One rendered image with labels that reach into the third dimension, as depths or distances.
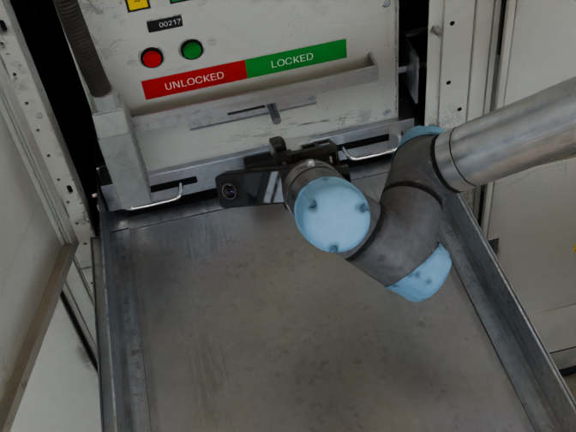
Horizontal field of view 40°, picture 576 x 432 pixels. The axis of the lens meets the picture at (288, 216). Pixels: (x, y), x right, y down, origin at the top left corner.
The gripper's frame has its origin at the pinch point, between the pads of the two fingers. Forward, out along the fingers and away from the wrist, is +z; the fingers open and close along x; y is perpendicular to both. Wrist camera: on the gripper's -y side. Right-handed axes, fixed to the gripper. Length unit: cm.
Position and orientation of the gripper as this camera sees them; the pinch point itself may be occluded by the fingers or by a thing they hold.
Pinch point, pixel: (274, 162)
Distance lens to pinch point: 116.8
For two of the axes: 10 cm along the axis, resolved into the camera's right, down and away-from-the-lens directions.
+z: -1.4, -2.5, 9.6
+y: 9.7, -2.2, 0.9
